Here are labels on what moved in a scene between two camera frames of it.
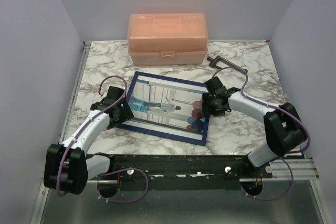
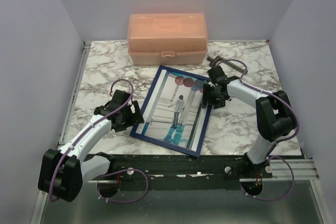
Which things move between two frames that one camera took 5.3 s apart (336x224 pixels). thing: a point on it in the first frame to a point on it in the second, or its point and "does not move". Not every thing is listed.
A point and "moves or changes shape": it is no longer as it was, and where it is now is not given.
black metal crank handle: (226, 61) does not move
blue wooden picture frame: (138, 128) to (145, 105)
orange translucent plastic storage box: (168, 39) does not move
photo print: (168, 106) moves or changes shape
